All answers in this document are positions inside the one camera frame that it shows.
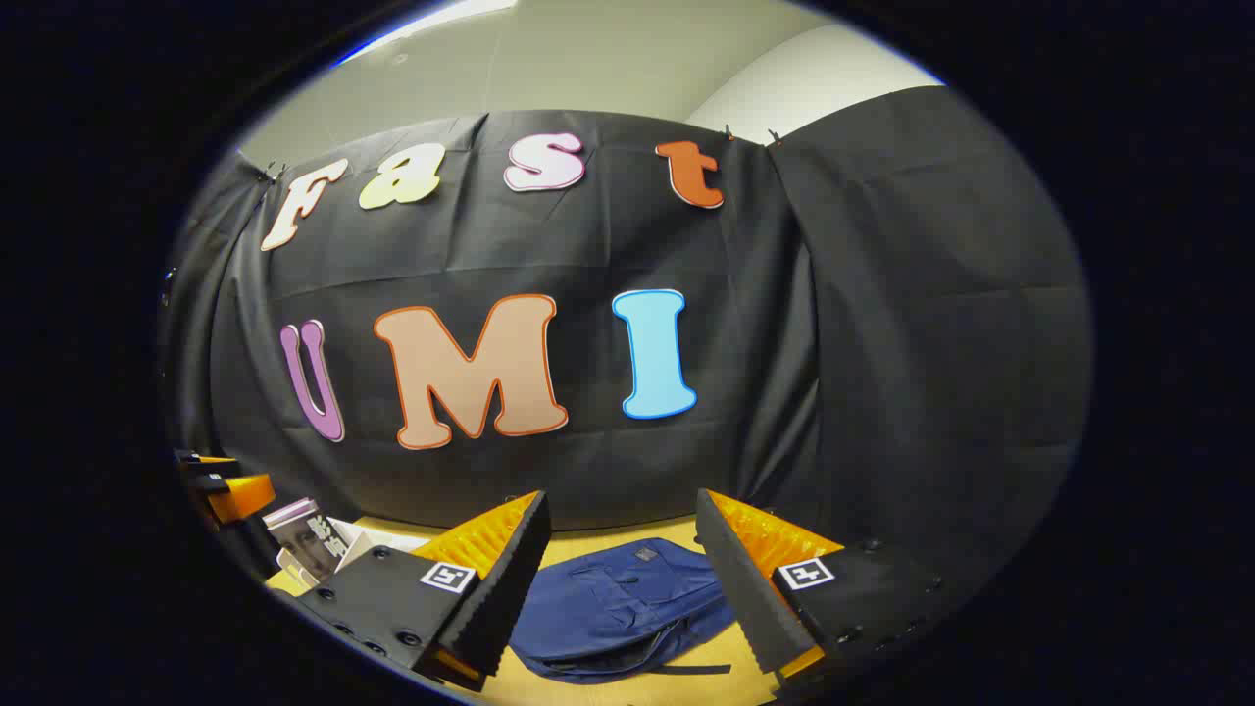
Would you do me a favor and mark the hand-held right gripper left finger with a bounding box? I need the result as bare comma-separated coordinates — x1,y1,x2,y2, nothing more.
294,490,552,692

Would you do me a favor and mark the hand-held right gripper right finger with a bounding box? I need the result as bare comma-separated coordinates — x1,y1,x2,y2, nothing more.
694,488,957,702

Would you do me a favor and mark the dark cover book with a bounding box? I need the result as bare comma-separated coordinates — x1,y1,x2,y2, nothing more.
273,512,352,587

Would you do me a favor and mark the blue schoolbag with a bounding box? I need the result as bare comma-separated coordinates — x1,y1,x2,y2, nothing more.
508,537,736,684

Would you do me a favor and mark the white plastic bookshelf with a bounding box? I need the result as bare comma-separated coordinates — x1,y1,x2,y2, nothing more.
275,515,434,591

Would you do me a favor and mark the black backdrop cloth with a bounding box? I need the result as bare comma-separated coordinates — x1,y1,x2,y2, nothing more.
162,86,1094,609

